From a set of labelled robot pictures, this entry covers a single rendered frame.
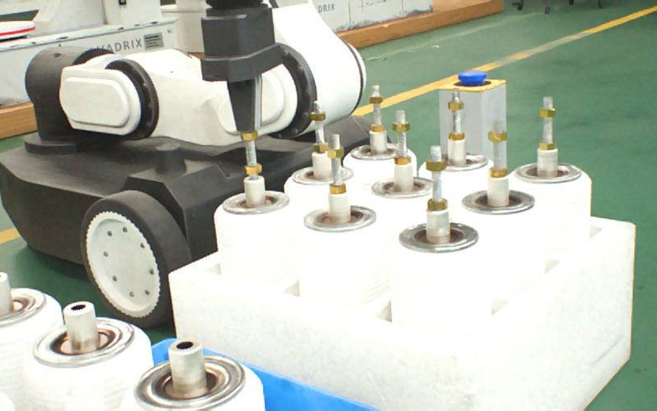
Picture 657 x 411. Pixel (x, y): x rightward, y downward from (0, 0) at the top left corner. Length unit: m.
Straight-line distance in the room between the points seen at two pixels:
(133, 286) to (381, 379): 0.56
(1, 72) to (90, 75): 1.33
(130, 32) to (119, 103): 1.68
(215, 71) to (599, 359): 0.54
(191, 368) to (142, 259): 0.68
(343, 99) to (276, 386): 0.55
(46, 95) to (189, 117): 0.36
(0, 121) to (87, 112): 1.23
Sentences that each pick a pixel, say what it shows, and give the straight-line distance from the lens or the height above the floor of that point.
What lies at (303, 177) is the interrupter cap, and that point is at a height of 0.25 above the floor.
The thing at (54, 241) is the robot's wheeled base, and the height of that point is 0.07.
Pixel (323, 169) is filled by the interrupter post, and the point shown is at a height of 0.26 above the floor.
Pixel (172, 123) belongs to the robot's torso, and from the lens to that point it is 1.46.
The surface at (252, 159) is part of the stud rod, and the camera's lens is 0.93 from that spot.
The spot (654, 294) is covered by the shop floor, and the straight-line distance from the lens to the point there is 1.32.
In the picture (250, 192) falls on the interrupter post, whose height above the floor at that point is 0.27.
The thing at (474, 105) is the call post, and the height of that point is 0.29.
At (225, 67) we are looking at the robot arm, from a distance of 0.86.
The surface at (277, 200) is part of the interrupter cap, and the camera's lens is 0.95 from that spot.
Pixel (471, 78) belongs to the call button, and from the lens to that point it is 1.21.
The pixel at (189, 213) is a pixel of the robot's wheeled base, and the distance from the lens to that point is 1.23.
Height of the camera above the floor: 0.54
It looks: 18 degrees down
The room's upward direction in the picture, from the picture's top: 4 degrees counter-clockwise
